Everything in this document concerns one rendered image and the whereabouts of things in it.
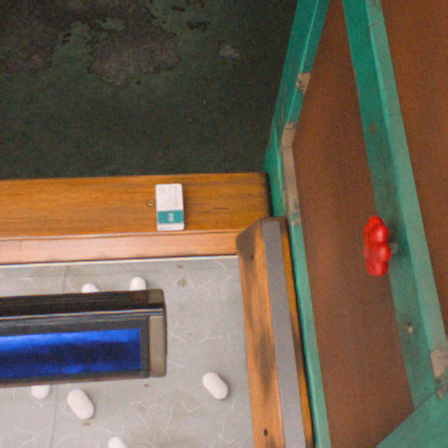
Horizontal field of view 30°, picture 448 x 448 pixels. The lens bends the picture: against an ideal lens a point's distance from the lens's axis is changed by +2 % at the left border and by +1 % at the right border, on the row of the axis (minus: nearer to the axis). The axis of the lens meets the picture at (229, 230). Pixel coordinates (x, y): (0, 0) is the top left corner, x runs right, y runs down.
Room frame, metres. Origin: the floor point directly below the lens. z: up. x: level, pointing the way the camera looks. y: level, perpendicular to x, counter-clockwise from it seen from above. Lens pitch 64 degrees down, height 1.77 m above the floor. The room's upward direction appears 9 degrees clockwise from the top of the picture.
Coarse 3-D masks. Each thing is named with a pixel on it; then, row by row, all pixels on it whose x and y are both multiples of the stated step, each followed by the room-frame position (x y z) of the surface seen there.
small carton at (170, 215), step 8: (176, 184) 0.54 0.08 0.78; (160, 192) 0.53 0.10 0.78; (168, 192) 0.53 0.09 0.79; (176, 192) 0.53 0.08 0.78; (160, 200) 0.52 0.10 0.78; (168, 200) 0.52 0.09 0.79; (176, 200) 0.52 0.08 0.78; (160, 208) 0.50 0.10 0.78; (168, 208) 0.51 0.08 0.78; (176, 208) 0.51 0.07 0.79; (160, 216) 0.49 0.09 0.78; (168, 216) 0.49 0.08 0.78; (176, 216) 0.50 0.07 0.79; (160, 224) 0.48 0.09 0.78; (168, 224) 0.48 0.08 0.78; (176, 224) 0.49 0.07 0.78
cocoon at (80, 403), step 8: (72, 392) 0.25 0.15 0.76; (80, 392) 0.25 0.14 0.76; (72, 400) 0.24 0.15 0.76; (80, 400) 0.24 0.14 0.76; (88, 400) 0.25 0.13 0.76; (72, 408) 0.23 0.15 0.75; (80, 408) 0.23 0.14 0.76; (88, 408) 0.24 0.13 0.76; (80, 416) 0.23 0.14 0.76; (88, 416) 0.23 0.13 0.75
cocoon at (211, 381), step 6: (204, 378) 0.29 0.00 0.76; (210, 378) 0.29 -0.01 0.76; (216, 378) 0.30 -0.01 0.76; (204, 384) 0.29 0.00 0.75; (210, 384) 0.29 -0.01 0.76; (216, 384) 0.29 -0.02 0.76; (222, 384) 0.29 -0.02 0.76; (210, 390) 0.28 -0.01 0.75; (216, 390) 0.28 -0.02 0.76; (222, 390) 0.28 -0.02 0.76; (228, 390) 0.29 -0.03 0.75; (216, 396) 0.28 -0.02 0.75; (222, 396) 0.28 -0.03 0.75
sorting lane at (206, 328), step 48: (0, 288) 0.37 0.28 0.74; (48, 288) 0.38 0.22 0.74; (192, 288) 0.42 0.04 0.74; (240, 288) 0.43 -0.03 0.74; (192, 336) 0.35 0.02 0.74; (240, 336) 0.36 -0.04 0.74; (96, 384) 0.27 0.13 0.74; (144, 384) 0.28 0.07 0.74; (192, 384) 0.29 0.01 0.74; (240, 384) 0.30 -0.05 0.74; (0, 432) 0.20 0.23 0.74; (48, 432) 0.21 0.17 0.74; (96, 432) 0.21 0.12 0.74; (144, 432) 0.22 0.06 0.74; (192, 432) 0.23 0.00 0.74; (240, 432) 0.24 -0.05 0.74
